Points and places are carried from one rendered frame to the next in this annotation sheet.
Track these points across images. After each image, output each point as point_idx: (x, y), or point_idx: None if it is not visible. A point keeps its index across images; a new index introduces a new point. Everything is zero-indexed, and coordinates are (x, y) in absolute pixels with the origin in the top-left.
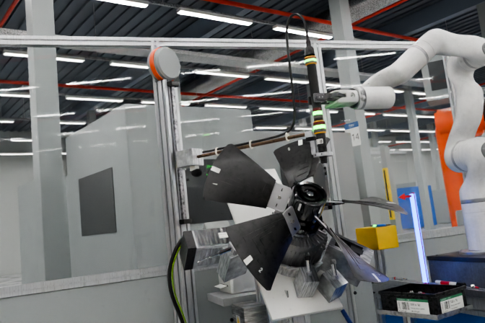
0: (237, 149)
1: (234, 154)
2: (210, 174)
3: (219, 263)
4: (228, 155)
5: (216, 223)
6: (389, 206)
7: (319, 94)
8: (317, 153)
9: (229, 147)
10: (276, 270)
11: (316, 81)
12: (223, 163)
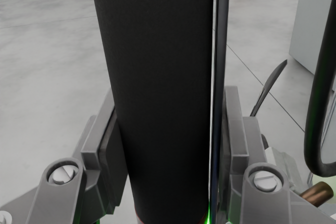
0: (271, 83)
1: (265, 88)
2: (261, 90)
3: None
4: (268, 81)
5: (270, 161)
6: None
7: (86, 125)
8: None
9: (279, 68)
10: None
11: None
12: (263, 88)
